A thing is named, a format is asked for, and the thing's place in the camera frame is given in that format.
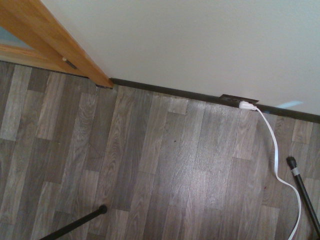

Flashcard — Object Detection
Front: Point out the black baseboard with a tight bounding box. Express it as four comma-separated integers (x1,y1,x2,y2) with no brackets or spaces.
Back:
109,77,320,124

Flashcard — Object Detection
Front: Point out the white power plug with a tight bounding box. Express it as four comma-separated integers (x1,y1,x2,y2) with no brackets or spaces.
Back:
238,100,257,112

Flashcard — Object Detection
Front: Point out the door hinge with white pin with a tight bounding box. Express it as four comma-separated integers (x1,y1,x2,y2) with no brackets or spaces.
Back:
61,57,78,70

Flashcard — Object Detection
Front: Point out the black tripod leg with tape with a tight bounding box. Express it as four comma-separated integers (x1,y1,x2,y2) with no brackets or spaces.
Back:
286,156,320,238

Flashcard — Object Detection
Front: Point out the wooden door with glass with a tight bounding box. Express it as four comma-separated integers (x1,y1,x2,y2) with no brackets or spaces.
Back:
0,24,89,79

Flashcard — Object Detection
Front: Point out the dark wall outlet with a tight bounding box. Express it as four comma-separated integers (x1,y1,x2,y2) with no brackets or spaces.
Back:
219,93,260,108

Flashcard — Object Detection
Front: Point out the white flat power cord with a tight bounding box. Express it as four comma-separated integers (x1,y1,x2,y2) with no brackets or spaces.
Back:
254,106,302,240

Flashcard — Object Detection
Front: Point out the wooden door frame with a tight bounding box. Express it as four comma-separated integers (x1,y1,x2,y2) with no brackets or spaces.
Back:
0,0,115,89

